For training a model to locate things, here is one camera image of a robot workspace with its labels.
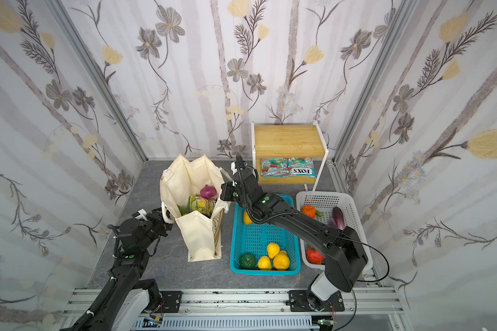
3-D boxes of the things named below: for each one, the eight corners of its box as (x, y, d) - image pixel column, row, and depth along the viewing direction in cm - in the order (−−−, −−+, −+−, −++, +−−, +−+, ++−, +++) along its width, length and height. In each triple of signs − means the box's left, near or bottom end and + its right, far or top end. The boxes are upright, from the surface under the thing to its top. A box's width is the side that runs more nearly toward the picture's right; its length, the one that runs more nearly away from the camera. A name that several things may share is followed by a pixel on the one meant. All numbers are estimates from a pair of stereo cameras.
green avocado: (240, 270, 82) (239, 267, 78) (240, 257, 86) (240, 253, 82) (255, 270, 82) (255, 267, 78) (255, 257, 86) (255, 253, 82)
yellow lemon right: (267, 258, 85) (268, 256, 83) (267, 245, 89) (267, 242, 86) (279, 258, 86) (280, 256, 83) (278, 245, 89) (279, 242, 86)
